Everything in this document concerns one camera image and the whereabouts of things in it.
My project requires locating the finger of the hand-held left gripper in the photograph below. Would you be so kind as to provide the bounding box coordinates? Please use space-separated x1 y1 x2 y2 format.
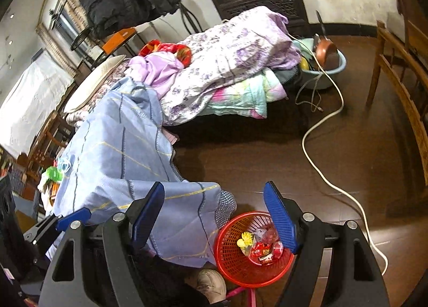
23 208 91 244

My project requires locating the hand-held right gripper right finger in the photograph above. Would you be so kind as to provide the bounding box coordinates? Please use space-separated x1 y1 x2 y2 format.
263 180 390 307

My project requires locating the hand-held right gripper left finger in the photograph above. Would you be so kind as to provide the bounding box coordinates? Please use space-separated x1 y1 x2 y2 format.
38 181 166 307

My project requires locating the large red snack bag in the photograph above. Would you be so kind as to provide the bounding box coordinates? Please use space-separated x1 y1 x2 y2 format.
251 225 284 261

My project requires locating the small red snack packet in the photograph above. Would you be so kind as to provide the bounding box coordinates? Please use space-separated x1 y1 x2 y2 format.
259 252 283 266

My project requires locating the blue face mask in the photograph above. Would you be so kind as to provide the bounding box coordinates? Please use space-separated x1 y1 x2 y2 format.
56 156 72 174

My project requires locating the red plastic mesh basket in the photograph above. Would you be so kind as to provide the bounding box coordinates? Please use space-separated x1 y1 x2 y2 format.
214 211 296 289

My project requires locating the blue striped tablecloth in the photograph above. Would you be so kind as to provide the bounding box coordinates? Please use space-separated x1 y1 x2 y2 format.
45 76 238 269

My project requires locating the person's black trouser leg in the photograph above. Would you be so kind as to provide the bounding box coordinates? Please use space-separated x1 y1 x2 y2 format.
134 250 208 307

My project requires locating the dark wooden armchair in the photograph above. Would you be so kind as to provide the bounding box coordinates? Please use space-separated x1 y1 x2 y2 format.
17 109 72 190

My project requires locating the person's beige shoe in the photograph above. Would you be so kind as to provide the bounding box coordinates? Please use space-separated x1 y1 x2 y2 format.
196 268 228 306

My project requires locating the white lace sheet cover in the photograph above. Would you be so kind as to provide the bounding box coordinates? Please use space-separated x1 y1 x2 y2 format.
0 51 76 158

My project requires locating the pastel coloured quilt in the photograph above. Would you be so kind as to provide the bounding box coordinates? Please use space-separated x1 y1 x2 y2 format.
201 69 288 119

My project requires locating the cream pillow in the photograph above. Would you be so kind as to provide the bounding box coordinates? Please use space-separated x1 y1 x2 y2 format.
63 54 127 114

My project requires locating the light purple cloth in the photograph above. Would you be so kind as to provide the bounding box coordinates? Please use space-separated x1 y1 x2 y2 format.
127 51 186 98

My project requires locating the blue plastic basin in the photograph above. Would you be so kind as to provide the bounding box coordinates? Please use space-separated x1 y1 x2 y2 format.
297 37 347 91

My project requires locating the red patterned blanket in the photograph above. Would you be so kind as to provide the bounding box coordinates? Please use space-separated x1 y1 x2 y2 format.
138 39 193 67

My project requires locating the purple floral duvet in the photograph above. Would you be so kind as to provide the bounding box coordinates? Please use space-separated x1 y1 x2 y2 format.
159 6 301 126

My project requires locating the narrow patterned curtain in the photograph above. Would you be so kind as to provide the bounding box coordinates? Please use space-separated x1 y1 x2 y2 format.
35 22 81 73

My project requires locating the orange box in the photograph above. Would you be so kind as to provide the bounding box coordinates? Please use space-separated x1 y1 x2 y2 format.
101 27 137 55

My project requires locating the copper coloured pan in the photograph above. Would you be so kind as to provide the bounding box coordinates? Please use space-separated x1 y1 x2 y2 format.
314 9 339 67

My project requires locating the light wooden chair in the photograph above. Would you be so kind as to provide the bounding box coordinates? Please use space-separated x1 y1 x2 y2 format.
366 0 428 194

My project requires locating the pink metal frame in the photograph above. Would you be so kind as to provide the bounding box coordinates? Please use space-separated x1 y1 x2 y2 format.
224 285 258 307

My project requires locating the white power cable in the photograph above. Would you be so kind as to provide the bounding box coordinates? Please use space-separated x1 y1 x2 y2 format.
286 33 389 276

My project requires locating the grey cable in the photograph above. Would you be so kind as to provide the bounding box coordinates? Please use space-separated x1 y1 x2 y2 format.
295 73 325 113

